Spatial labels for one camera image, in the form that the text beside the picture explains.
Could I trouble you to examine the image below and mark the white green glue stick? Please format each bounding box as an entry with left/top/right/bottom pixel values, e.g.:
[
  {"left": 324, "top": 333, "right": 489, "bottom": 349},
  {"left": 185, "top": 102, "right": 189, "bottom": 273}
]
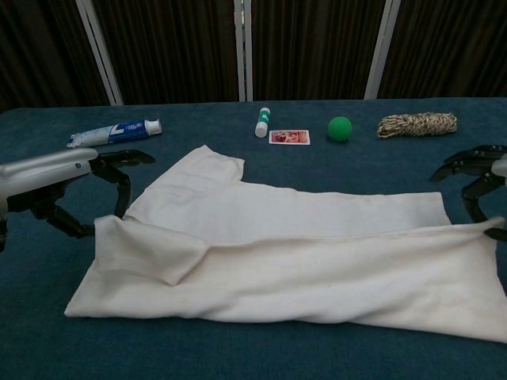
[{"left": 254, "top": 107, "right": 273, "bottom": 139}]

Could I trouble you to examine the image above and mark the blue white toothpaste tube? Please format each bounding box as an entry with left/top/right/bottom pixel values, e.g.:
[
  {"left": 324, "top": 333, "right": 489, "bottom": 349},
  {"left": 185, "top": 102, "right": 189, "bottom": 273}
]
[{"left": 65, "top": 117, "right": 163, "bottom": 150}]

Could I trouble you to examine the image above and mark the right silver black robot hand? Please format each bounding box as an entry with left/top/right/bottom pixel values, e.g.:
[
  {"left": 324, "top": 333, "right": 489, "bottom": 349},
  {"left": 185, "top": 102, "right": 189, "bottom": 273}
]
[{"left": 429, "top": 145, "right": 507, "bottom": 241}]

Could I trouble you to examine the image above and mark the dark curtain partition panel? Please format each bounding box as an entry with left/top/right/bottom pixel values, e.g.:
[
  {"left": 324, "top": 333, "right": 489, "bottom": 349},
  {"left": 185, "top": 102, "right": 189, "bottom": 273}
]
[
  {"left": 364, "top": 0, "right": 507, "bottom": 100},
  {"left": 243, "top": 0, "right": 401, "bottom": 102},
  {"left": 77, "top": 0, "right": 246, "bottom": 106},
  {"left": 0, "top": 0, "right": 122, "bottom": 114}
]

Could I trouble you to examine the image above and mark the green ball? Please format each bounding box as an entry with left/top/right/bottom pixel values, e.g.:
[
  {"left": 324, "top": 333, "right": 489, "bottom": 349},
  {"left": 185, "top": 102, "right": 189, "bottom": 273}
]
[{"left": 326, "top": 116, "right": 353, "bottom": 142}]

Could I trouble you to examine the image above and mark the white T-shirt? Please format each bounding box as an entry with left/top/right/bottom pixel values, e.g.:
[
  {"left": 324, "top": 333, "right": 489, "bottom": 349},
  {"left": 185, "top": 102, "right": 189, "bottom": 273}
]
[{"left": 64, "top": 144, "right": 507, "bottom": 344}]

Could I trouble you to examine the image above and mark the beige braided rope coil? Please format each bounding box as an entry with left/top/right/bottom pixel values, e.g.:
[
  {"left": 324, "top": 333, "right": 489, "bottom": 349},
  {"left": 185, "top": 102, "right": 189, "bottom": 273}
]
[{"left": 375, "top": 112, "right": 459, "bottom": 139}]

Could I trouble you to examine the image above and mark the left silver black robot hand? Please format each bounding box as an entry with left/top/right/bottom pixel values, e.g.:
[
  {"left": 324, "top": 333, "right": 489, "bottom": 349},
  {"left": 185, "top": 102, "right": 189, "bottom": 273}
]
[{"left": 0, "top": 146, "right": 156, "bottom": 254}]

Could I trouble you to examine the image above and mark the red playing card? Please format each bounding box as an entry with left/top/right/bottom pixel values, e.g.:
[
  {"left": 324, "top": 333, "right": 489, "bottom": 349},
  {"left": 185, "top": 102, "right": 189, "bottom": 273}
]
[{"left": 268, "top": 129, "right": 312, "bottom": 145}]

